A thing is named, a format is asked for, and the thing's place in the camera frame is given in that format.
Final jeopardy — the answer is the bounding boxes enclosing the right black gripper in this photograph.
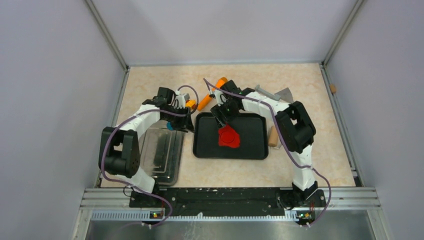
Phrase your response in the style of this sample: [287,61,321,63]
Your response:
[210,99,240,130]

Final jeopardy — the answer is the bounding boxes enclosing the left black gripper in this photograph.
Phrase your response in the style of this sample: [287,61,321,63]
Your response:
[162,105,195,133]

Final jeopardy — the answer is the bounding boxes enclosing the red dough piece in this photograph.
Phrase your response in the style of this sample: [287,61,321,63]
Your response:
[218,124,241,149]

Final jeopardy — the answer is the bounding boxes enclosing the black baking tray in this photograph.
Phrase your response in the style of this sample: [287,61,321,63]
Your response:
[192,112,269,160]

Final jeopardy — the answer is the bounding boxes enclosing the wooden rolling pin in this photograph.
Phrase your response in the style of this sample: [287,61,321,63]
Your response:
[268,125,282,149]

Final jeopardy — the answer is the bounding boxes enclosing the metal scraper wooden handle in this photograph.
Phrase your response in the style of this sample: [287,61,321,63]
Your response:
[275,87,294,104]

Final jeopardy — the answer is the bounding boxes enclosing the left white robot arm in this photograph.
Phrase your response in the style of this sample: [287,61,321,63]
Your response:
[98,87,195,207]

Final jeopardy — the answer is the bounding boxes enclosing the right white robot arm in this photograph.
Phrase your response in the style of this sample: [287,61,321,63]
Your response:
[205,80,318,206]

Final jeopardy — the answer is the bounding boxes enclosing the blue dough piece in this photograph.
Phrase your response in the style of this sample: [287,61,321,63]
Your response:
[166,122,174,131]

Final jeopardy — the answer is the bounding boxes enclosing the yellow toy car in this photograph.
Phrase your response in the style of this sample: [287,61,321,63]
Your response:
[185,99,197,110]

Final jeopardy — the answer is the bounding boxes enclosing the orange toy carrot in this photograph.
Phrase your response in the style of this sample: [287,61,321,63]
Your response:
[197,77,228,111]

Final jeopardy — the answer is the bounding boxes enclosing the silver metal tray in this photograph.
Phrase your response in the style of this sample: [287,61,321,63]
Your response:
[138,120,185,187]

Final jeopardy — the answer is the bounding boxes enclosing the grey dumbbell tool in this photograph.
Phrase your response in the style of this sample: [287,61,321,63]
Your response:
[254,84,281,101]

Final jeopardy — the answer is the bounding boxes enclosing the small wooden block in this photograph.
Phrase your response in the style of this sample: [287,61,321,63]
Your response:
[329,83,337,94]

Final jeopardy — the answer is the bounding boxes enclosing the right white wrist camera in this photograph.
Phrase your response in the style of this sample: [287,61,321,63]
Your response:
[212,89,228,106]

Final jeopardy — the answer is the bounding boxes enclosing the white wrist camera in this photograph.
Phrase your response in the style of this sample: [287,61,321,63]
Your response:
[172,91,190,109]
[212,89,228,106]

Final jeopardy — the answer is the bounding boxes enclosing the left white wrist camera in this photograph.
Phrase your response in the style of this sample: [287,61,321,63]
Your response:
[172,91,190,109]

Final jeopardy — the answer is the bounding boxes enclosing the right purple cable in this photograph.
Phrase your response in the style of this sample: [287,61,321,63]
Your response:
[202,78,332,226]

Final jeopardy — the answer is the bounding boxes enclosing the purple cable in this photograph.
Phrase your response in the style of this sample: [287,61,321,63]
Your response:
[202,78,332,226]
[100,85,200,228]

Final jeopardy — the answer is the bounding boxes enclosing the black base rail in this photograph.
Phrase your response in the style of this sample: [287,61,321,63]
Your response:
[129,187,327,217]

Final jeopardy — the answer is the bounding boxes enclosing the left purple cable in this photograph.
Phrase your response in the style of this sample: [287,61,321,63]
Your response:
[100,85,200,228]

